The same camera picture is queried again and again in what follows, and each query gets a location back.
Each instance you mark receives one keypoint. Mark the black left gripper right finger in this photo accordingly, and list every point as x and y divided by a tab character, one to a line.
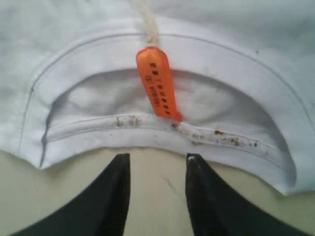
216	209

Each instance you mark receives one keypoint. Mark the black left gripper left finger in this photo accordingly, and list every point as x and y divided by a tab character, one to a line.
100	210

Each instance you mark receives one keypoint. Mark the white t-shirt red Chinese lettering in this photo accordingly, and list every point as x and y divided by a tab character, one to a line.
243	74

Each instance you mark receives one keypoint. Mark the orange neck label tag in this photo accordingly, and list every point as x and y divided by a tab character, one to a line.
155	73

